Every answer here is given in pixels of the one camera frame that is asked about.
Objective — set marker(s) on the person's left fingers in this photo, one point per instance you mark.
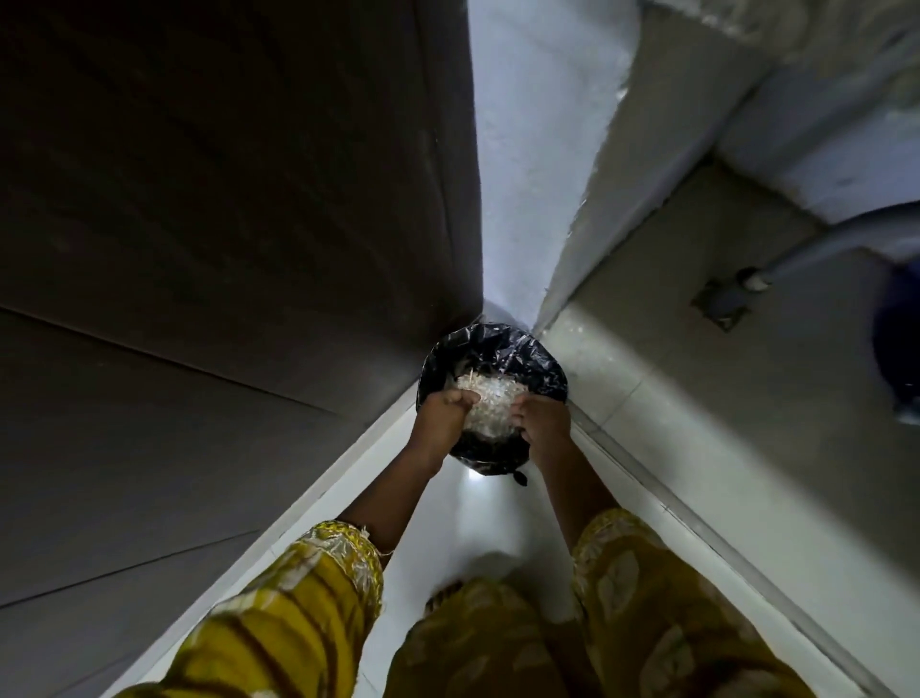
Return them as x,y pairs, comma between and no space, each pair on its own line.
463,404

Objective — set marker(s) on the yellow patterned garment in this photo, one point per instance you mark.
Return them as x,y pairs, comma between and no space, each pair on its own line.
489,643

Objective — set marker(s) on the yellow patterned sleeve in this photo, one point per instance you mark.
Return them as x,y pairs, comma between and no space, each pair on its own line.
668,611
287,618

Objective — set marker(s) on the person's left hand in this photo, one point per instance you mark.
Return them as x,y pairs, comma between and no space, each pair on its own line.
439,423

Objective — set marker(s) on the grey drain pipe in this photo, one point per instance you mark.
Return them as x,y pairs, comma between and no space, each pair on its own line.
812,252

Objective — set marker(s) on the person's right fingers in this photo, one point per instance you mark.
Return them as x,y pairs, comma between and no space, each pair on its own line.
521,421

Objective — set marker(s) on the person's left forearm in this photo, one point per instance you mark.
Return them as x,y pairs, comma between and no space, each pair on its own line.
392,496

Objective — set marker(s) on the white crumpled plastic waste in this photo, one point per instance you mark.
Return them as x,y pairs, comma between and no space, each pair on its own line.
491,411

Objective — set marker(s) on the person's right hand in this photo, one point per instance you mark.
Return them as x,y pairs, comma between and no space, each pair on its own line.
540,424

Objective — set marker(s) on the person's right forearm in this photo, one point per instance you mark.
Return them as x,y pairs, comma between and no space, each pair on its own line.
571,487

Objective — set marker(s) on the dark blue bucket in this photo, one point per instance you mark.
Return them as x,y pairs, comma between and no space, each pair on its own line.
898,338

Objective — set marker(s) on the black plastic bin bag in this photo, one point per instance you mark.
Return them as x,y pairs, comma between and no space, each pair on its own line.
492,392

